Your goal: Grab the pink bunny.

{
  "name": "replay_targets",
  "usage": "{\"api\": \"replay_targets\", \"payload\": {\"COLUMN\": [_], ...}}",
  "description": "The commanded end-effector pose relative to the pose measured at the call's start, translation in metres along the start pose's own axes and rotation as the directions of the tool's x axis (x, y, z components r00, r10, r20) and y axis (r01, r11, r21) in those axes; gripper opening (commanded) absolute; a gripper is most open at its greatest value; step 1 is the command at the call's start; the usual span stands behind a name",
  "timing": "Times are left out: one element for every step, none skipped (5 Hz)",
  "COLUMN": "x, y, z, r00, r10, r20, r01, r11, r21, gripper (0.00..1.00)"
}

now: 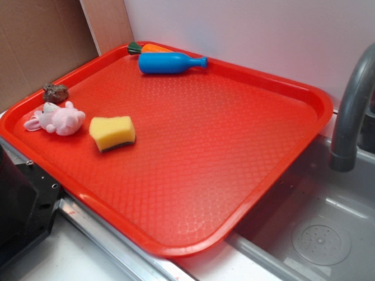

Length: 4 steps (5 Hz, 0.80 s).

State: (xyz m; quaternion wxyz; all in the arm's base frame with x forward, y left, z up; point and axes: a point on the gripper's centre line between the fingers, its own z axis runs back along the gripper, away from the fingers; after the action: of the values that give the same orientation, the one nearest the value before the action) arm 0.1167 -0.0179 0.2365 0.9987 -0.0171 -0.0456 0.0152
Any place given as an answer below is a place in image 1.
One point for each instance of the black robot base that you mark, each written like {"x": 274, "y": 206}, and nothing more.
{"x": 29, "y": 199}

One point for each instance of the pink plush bunny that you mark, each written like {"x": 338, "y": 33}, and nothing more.
{"x": 63, "y": 121}

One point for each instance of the red plastic tray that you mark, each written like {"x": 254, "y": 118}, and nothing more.
{"x": 209, "y": 144}

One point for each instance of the yellow sponge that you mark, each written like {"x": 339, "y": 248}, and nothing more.
{"x": 109, "y": 133}

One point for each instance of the blue plastic bottle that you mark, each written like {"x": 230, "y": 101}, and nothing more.
{"x": 169, "y": 63}

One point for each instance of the orange toy carrot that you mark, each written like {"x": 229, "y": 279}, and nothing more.
{"x": 135, "y": 49}

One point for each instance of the brown toy mushroom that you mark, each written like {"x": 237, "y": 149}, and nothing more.
{"x": 55, "y": 93}

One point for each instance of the grey faucet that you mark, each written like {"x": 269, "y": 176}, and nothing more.
{"x": 354, "y": 126}

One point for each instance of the grey plastic sink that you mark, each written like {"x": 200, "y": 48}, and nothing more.
{"x": 314, "y": 223}

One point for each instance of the brown cardboard panel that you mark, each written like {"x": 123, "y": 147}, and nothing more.
{"x": 40, "y": 42}

